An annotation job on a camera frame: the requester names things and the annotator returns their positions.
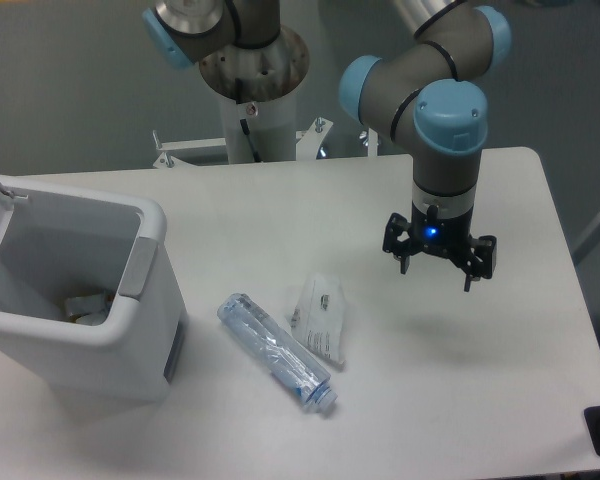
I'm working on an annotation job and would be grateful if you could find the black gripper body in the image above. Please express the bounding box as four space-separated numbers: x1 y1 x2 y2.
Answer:
403 204 474 264

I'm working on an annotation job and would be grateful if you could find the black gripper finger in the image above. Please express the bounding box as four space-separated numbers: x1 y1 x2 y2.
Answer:
449 235 497 293
382 212 412 275

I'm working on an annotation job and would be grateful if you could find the clear plastic wrapper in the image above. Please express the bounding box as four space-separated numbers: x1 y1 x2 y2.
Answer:
284 273 347 371

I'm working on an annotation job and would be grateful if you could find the crushed clear plastic bottle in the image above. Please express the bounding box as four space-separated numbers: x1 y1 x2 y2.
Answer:
217 293 338 416

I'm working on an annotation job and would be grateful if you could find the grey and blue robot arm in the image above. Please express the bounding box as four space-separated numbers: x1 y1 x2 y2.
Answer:
142 1 512 283

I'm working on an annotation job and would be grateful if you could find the white open trash can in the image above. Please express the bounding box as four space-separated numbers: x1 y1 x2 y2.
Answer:
0 176 187 401

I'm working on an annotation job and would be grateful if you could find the white pedestal base frame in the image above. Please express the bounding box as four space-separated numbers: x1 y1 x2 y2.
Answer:
151 106 384 170

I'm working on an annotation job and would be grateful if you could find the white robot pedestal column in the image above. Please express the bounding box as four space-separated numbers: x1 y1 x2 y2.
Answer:
197 25 311 165

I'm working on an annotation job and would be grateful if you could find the black cable on pedestal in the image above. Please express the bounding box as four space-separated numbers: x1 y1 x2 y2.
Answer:
234 77 262 164

